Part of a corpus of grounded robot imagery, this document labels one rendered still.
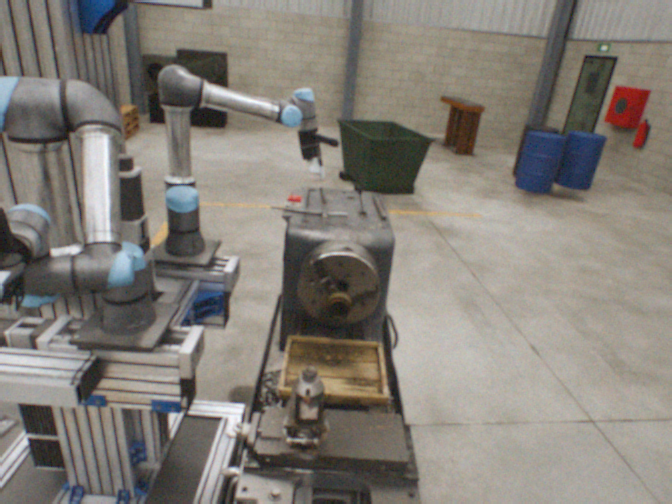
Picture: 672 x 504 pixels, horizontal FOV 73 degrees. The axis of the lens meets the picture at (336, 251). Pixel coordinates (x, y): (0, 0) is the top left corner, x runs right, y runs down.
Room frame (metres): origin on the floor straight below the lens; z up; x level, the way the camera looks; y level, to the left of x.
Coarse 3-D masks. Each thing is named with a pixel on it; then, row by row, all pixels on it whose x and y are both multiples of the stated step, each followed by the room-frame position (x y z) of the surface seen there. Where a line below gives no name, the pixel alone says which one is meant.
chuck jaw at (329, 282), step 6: (318, 258) 1.52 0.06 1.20; (318, 264) 1.50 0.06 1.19; (324, 264) 1.49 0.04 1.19; (318, 270) 1.46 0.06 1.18; (324, 270) 1.46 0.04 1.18; (318, 276) 1.46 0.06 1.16; (324, 276) 1.46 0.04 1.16; (330, 276) 1.46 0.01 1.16; (324, 282) 1.44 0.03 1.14; (330, 282) 1.44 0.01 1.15; (336, 282) 1.48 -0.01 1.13; (330, 288) 1.43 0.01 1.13; (336, 288) 1.44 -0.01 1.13
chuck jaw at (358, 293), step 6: (348, 288) 1.49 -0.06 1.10; (354, 288) 1.48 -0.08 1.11; (360, 288) 1.48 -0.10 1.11; (366, 288) 1.48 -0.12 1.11; (372, 288) 1.48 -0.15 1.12; (378, 288) 1.51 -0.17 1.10; (348, 294) 1.44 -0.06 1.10; (354, 294) 1.44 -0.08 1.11; (360, 294) 1.45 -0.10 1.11; (366, 294) 1.47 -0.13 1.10; (372, 294) 1.47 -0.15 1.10; (354, 300) 1.43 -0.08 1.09; (360, 300) 1.45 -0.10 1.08
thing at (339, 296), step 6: (330, 294) 1.42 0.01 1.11; (336, 294) 1.41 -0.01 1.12; (342, 294) 1.41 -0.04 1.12; (330, 300) 1.39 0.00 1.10; (336, 300) 1.37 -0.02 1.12; (342, 300) 1.37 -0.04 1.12; (348, 300) 1.39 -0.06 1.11; (330, 306) 1.36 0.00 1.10; (336, 306) 1.43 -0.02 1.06; (342, 306) 1.43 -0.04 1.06; (348, 306) 1.37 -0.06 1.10; (330, 312) 1.36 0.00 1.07; (336, 312) 1.39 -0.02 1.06; (342, 312) 1.39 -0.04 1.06; (348, 312) 1.36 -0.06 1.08; (336, 318) 1.36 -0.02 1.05; (342, 318) 1.36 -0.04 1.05
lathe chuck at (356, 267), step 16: (336, 256) 1.50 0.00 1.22; (352, 256) 1.51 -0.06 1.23; (368, 256) 1.58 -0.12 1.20; (304, 272) 1.50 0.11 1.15; (336, 272) 1.50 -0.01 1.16; (352, 272) 1.51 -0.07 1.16; (368, 272) 1.51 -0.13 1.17; (304, 288) 1.50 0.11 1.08; (320, 288) 1.50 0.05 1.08; (304, 304) 1.50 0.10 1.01; (320, 304) 1.50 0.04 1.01; (368, 304) 1.51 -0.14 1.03; (336, 320) 1.50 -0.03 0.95; (352, 320) 1.51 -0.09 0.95
